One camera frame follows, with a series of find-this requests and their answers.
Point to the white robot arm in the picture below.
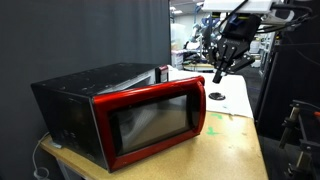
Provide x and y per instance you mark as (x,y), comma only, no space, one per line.
(240,6)

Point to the black clamp tripod stand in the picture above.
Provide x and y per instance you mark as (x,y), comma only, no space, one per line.
(308,145)

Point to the black microwave body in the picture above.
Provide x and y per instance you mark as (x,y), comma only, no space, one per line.
(83,80)

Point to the black round disc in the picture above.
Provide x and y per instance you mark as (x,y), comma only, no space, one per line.
(217,96)

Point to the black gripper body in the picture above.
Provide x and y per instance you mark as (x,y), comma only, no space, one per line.
(235,45)

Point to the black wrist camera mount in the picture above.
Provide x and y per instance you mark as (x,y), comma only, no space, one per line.
(245,25)

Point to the background white storage box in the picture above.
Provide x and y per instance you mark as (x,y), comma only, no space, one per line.
(256,61)

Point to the white cloth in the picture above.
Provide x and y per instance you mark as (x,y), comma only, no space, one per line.
(233,93)

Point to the background wooden table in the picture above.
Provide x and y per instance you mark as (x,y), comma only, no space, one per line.
(200,66)

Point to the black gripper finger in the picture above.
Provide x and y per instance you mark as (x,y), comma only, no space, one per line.
(241,64)
(221,66)

